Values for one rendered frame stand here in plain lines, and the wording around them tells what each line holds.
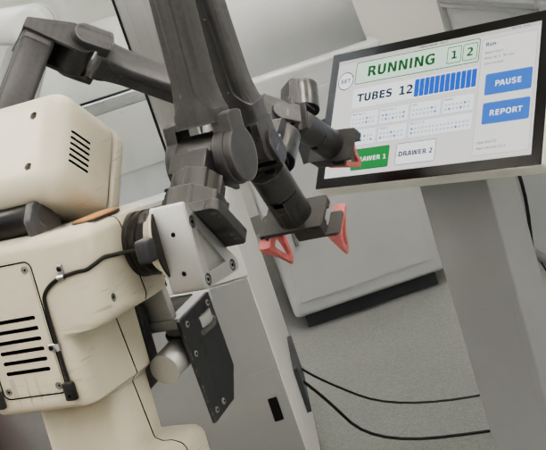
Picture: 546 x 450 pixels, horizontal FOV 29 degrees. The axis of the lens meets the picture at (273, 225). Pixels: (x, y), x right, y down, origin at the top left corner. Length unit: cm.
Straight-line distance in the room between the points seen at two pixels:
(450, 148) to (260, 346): 68
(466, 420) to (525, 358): 92
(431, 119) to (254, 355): 70
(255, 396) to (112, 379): 111
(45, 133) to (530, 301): 124
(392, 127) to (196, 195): 91
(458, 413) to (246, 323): 103
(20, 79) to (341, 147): 63
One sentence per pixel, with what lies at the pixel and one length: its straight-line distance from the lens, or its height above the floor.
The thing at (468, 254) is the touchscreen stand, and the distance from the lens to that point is 225.
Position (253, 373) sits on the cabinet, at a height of 57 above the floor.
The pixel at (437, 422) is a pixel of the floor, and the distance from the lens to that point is 323.
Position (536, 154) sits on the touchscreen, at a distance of 197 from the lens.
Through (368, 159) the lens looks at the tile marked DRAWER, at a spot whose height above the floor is 100.
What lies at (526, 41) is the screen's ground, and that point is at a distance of 208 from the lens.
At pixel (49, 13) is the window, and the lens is 230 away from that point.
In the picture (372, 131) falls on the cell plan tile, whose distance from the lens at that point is 220.
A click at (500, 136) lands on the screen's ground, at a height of 101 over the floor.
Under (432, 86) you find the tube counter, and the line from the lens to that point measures 215.
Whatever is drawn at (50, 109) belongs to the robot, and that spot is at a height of 137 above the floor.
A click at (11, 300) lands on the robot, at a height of 117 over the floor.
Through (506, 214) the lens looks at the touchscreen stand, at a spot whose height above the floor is 81.
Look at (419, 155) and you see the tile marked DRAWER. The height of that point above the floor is 100.
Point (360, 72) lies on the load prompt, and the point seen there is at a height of 116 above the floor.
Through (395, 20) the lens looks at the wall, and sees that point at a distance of 568.
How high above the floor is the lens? 150
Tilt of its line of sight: 15 degrees down
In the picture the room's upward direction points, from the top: 18 degrees counter-clockwise
